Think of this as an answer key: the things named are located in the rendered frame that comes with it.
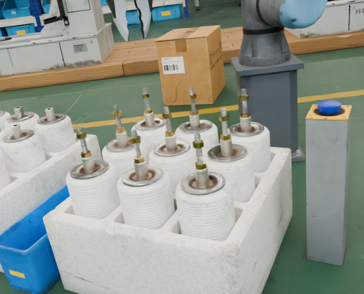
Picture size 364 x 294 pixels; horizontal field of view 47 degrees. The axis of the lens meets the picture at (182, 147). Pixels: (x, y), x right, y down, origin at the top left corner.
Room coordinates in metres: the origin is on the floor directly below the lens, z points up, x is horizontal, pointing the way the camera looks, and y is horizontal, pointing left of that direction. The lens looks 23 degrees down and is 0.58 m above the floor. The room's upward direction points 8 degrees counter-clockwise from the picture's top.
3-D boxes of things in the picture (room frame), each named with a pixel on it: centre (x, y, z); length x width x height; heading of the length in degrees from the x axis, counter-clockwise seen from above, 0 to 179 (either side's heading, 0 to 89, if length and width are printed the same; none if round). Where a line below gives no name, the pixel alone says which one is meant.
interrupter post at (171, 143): (0.76, 0.02, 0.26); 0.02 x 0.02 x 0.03
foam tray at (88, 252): (0.76, 0.02, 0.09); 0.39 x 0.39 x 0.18; 61
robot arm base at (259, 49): (1.21, -0.28, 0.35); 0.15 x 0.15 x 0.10
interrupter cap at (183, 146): (0.76, 0.02, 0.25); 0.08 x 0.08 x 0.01
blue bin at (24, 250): (0.82, 0.30, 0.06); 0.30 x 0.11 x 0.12; 152
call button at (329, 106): (0.69, -0.27, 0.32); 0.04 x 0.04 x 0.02
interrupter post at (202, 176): (0.60, -0.03, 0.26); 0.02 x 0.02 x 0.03
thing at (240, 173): (0.71, -0.08, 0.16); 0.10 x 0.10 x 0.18
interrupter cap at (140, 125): (0.93, 0.07, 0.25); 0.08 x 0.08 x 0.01
